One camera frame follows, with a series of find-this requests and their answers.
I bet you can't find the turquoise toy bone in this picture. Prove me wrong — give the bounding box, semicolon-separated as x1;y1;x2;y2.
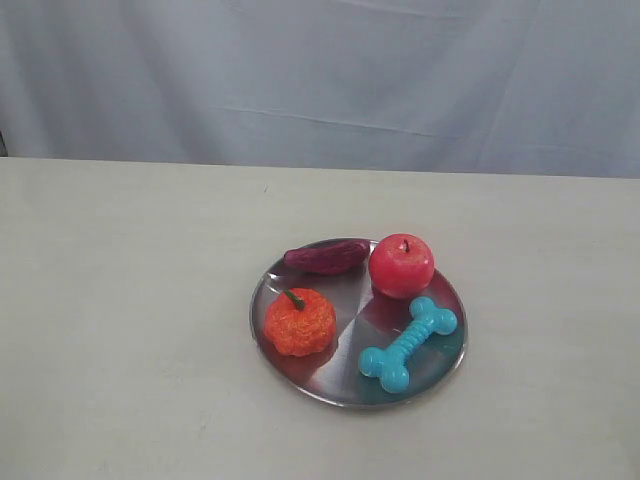
358;296;458;394

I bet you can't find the purple sweet potato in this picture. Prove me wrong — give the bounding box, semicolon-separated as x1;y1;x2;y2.
283;240;370;275

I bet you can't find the red apple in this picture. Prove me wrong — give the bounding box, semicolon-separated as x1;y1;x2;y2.
368;233;435;299

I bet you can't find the orange toy pumpkin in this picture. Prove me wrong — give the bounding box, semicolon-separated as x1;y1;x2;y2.
263;288;337;357

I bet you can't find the round stainless steel plate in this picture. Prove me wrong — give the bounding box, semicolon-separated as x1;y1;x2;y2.
249;259;468;409

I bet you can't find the white backdrop cloth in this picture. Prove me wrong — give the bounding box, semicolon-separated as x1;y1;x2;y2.
1;1;639;178

